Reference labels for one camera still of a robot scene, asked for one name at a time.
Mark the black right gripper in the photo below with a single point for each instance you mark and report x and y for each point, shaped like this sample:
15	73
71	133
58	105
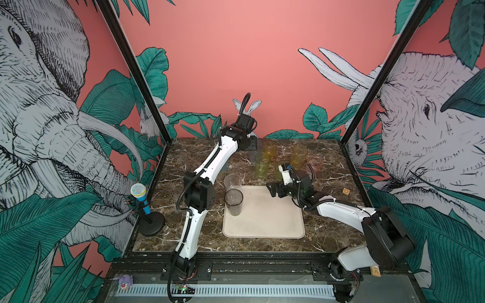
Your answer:
275	185

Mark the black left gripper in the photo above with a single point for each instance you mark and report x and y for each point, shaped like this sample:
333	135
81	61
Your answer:
253	146

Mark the clear tall plastic tumbler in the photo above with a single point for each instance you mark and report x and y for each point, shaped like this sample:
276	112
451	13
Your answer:
232	181

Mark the smoky grey tall tumbler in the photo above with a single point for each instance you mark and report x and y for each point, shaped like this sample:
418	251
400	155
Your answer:
234	200

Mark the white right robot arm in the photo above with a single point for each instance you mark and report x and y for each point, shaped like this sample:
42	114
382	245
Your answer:
387	241

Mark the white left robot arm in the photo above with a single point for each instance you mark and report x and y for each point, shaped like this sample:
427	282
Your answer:
199	194

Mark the white plastic tray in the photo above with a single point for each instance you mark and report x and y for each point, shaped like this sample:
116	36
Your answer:
263	216

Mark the short green tumbler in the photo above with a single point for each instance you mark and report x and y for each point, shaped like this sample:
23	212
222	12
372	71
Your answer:
277	172

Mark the tall green tumbler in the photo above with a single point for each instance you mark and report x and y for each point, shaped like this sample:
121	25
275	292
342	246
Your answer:
262	163

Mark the short amber tumbler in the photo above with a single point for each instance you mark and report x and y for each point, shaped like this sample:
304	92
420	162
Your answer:
270	150

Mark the tall amber tumbler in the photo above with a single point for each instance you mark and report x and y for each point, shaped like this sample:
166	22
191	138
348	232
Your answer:
299	156

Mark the short pink tumbler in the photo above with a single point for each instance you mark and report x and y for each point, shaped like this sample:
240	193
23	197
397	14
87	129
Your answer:
317	165

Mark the blue toy microphone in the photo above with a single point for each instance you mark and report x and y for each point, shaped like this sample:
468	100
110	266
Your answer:
139	192

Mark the white ribbed vent strip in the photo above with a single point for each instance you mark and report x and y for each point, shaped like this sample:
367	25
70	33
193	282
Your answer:
233	290

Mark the black round microphone stand base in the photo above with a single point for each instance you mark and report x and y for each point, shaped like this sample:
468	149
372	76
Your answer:
151	224

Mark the tan cork block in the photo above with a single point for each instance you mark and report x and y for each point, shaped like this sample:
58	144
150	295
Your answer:
375	271

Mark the green lit circuit board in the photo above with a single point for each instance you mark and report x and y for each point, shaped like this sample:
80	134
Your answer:
183	289

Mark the small purple toy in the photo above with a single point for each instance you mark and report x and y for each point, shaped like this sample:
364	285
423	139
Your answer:
125	282

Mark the black front mounting rail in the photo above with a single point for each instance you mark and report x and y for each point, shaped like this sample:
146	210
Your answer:
207	265

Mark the black corner frame post left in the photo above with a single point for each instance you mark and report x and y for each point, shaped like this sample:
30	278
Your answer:
112	21

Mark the black corner frame post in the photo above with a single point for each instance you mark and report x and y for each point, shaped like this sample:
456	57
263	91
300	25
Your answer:
411	25
112	21

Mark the black corner frame post right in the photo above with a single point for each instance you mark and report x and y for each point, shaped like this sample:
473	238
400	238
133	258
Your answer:
411	25

